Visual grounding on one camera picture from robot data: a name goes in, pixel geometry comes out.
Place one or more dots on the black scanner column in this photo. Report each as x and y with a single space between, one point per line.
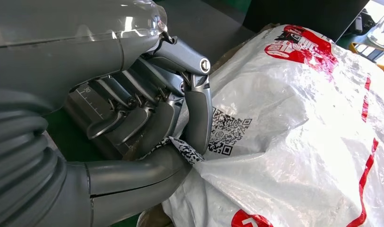
304 15

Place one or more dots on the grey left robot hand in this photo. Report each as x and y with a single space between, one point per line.
69 53

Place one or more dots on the white plastic courier bag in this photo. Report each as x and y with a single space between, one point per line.
288 131

